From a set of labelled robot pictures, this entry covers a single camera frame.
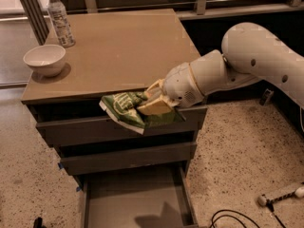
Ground black cable on floor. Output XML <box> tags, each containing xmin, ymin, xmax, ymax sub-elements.
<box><xmin>208</xmin><ymin>202</ymin><xmax>288</xmax><ymax>228</ymax></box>

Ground blue tape pieces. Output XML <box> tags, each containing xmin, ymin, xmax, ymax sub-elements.
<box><xmin>57</xmin><ymin>162</ymin><xmax>83</xmax><ymax>192</ymax></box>

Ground grey middle drawer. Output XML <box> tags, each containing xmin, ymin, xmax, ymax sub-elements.
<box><xmin>61</xmin><ymin>142</ymin><xmax>197</xmax><ymax>176</ymax></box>

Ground white ceramic bowl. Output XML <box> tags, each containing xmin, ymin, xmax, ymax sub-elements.
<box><xmin>23</xmin><ymin>45</ymin><xmax>66</xmax><ymax>77</ymax></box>

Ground grey open bottom drawer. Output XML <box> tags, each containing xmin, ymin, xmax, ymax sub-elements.
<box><xmin>82</xmin><ymin>163</ymin><xmax>200</xmax><ymax>228</ymax></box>

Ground green jalapeno chip bag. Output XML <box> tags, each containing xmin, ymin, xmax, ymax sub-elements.
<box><xmin>99</xmin><ymin>91</ymin><xmax>185</xmax><ymax>134</ymax></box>

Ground grey top drawer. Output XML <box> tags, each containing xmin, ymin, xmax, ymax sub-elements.
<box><xmin>36</xmin><ymin>106</ymin><xmax>207</xmax><ymax>146</ymax></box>

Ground small black floor device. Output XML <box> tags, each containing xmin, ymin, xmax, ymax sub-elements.
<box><xmin>259</xmin><ymin>88</ymin><xmax>275</xmax><ymax>105</ymax></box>

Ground black object bottom left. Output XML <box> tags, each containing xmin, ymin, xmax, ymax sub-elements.
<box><xmin>33</xmin><ymin>218</ymin><xmax>43</xmax><ymax>228</ymax></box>

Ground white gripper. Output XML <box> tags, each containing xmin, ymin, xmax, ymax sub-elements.
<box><xmin>137</xmin><ymin>63</ymin><xmax>203</xmax><ymax>115</ymax></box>

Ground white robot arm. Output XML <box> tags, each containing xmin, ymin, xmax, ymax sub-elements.
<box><xmin>138</xmin><ymin>23</ymin><xmax>304</xmax><ymax>115</ymax></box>

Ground clear plastic water bottle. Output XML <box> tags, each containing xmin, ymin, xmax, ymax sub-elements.
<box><xmin>47</xmin><ymin>0</ymin><xmax>75</xmax><ymax>48</ymax></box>

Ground grey drawer cabinet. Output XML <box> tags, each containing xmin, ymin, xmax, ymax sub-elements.
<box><xmin>20</xmin><ymin>9</ymin><xmax>216</xmax><ymax>182</ymax></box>

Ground white power strip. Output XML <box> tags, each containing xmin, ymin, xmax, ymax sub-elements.
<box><xmin>257</xmin><ymin>182</ymin><xmax>304</xmax><ymax>206</ymax></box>

